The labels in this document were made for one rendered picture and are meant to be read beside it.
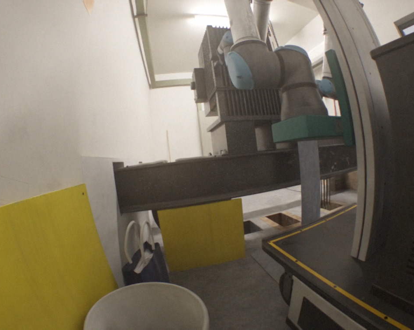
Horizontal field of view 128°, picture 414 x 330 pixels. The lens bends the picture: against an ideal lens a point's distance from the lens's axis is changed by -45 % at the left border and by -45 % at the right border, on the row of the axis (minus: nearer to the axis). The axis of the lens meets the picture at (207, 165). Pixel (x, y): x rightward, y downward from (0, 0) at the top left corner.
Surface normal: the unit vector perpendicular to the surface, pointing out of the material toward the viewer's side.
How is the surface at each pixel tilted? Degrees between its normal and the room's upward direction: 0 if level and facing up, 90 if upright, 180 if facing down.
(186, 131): 90
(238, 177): 90
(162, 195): 90
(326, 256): 0
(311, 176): 90
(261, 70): 117
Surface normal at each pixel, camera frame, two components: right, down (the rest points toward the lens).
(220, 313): -0.11, -0.99
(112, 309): 0.89, -0.14
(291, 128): -0.97, 0.12
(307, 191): 0.09, 0.03
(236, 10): -0.50, 0.13
